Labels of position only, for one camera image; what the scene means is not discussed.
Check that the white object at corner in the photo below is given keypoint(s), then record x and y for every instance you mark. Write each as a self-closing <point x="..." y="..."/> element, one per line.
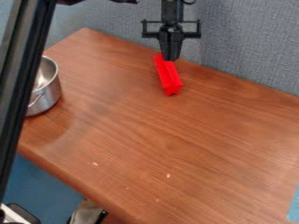
<point x="8" y="216"/>

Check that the black object at bottom left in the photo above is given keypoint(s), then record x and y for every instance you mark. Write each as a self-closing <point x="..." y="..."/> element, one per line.
<point x="25" y="214"/>

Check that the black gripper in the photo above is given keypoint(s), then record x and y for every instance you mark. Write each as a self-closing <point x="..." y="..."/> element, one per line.
<point x="177" y="35"/>

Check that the grey table leg bracket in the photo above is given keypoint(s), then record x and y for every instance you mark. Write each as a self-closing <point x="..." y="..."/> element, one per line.
<point x="88" y="213"/>

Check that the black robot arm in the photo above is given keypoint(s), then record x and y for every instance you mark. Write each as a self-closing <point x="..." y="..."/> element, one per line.
<point x="172" y="14"/>

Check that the stainless steel pot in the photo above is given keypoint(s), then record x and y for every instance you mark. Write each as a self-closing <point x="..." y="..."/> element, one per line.
<point x="47" y="87"/>

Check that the red star-shaped block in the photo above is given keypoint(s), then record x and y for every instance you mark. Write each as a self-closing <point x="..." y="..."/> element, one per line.
<point x="168" y="75"/>

